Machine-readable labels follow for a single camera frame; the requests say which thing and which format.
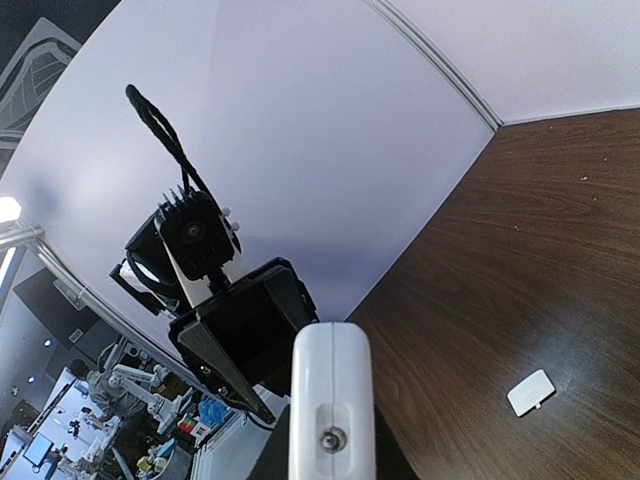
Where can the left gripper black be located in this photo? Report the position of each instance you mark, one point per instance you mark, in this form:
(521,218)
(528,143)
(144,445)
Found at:
(244,336)

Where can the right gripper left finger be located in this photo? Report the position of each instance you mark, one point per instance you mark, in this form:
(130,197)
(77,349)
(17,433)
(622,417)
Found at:
(272,463)

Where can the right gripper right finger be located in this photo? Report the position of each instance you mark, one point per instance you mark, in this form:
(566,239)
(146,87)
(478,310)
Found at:
(391,462)

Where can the white remote control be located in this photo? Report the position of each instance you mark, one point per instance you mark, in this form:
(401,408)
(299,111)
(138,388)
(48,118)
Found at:
(332,422)

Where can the white battery cover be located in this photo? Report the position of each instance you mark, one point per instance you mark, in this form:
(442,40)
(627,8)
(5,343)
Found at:
(530,393)

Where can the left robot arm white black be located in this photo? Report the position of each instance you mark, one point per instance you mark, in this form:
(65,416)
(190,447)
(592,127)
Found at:
(241,336)

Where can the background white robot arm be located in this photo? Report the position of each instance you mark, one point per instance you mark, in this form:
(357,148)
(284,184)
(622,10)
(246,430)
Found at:
(124,392)

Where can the left aluminium frame post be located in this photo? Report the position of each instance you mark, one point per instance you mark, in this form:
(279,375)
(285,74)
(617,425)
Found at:
(428,50)

